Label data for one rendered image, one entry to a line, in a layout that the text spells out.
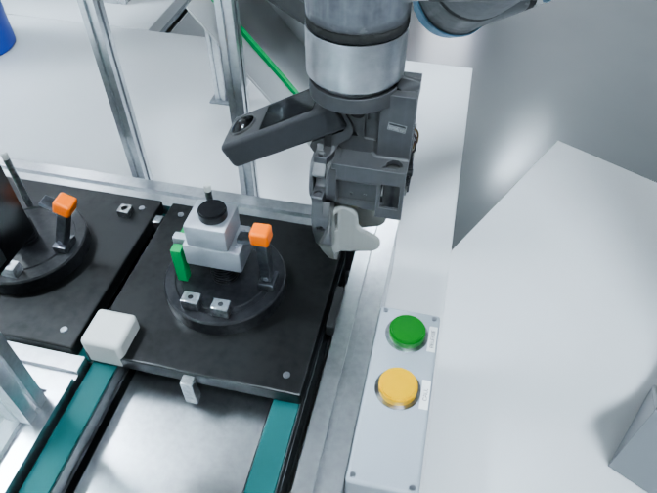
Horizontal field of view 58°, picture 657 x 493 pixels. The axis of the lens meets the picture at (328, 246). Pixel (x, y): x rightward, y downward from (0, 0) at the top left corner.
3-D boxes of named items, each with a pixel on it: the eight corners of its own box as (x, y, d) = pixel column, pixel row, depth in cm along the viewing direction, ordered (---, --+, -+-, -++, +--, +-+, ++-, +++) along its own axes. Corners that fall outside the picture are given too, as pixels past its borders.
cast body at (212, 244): (254, 245, 67) (247, 199, 62) (241, 274, 64) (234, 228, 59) (184, 233, 68) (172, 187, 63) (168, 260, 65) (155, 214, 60)
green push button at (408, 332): (425, 327, 68) (427, 317, 66) (421, 356, 65) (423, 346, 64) (391, 321, 69) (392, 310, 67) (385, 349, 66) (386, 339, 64)
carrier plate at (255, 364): (347, 241, 77) (347, 230, 76) (300, 405, 62) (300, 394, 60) (175, 212, 81) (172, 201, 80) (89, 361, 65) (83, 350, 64)
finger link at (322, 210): (328, 256, 55) (328, 185, 48) (312, 253, 55) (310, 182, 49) (339, 221, 58) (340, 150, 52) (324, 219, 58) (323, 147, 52)
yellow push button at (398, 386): (417, 380, 63) (419, 370, 62) (413, 414, 61) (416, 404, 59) (380, 373, 64) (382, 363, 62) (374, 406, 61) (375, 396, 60)
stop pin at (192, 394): (201, 394, 65) (196, 376, 62) (197, 404, 64) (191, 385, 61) (190, 392, 65) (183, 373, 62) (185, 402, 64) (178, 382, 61)
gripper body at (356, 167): (399, 229, 51) (414, 111, 42) (302, 213, 53) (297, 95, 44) (411, 173, 56) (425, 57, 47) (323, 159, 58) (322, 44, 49)
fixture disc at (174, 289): (299, 252, 73) (299, 241, 72) (267, 345, 64) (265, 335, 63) (194, 234, 76) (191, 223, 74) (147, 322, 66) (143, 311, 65)
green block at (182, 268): (192, 274, 68) (184, 244, 65) (188, 282, 68) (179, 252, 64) (182, 272, 69) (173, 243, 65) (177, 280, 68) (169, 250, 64)
